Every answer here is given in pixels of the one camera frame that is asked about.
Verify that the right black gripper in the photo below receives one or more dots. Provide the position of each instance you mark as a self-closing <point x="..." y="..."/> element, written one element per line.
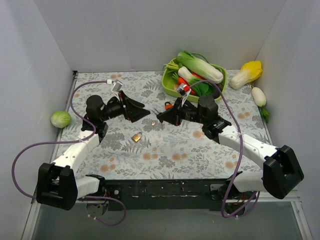
<point x="178" y="114"/>

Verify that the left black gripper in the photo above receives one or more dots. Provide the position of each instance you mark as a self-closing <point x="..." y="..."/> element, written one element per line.
<point x="125" y="106"/>

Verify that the orange black padlock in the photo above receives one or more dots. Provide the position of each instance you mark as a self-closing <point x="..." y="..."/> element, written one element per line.
<point x="168" y="105"/>

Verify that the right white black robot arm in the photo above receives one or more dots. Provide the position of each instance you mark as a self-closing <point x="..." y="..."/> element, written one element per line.
<point x="281" y="171"/>

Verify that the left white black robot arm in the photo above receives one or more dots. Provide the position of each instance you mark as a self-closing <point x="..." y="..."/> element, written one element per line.
<point x="57" y="185"/>

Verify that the brass padlock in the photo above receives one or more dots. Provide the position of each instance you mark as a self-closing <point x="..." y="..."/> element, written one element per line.
<point x="136" y="137"/>

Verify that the toy orange carrot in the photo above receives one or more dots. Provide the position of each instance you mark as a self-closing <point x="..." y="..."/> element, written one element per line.
<point x="182" y="81"/>

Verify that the green plastic tray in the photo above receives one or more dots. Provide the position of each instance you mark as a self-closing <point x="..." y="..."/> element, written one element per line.
<point x="171" y="80"/>

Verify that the toy green leafy vegetable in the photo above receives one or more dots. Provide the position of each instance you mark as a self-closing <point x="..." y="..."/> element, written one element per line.
<point x="203" y="88"/>

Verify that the toy red pepper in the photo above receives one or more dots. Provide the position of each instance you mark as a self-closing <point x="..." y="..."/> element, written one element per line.
<point x="198" y="76"/>

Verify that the toy purple eggplant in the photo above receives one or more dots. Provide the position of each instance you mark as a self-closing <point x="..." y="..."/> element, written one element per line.
<point x="217" y="89"/>

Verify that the floral table mat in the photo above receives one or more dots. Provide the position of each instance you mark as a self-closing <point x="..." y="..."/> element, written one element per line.
<point x="164" y="151"/>

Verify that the large toy napa cabbage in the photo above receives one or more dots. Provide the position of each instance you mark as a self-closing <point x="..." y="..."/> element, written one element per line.
<point x="200" y="67"/>

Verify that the toy round green cabbage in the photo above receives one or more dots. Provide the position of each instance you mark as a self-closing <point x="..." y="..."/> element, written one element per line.
<point x="60" y="119"/>

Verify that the toy white radish on table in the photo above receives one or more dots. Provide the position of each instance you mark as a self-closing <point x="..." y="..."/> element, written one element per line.
<point x="261" y="101"/>

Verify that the toy yellow-leaf cabbage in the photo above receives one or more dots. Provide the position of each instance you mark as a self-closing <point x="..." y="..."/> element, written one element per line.
<point x="248" y="73"/>

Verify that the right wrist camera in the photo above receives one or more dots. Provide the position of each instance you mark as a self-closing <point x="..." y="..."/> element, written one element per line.
<point x="184" y="90"/>

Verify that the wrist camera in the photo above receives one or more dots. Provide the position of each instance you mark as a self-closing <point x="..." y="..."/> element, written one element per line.
<point x="184" y="90"/>
<point x="116" y="86"/>

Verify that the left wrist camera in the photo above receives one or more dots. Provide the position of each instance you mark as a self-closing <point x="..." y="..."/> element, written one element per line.
<point x="116" y="86"/>

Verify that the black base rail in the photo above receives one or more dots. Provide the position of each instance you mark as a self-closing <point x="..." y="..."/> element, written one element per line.
<point x="166" y="194"/>

